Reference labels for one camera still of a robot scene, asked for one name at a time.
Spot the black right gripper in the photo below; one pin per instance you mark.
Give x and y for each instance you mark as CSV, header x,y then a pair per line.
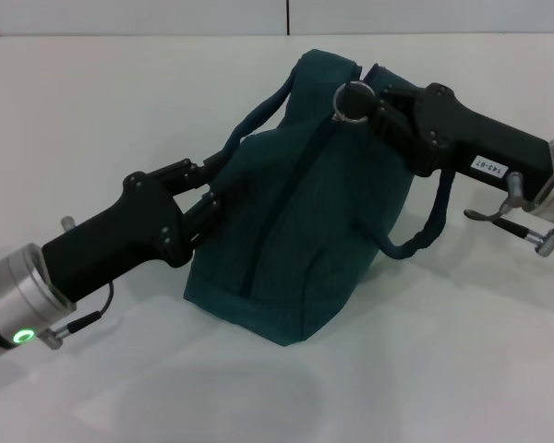
x,y
471,143

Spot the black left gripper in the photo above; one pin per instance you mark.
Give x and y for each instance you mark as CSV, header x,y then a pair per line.
x,y
120,235

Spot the dark teal zip bag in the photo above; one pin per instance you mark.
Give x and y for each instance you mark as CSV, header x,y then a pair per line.
x,y
304,221

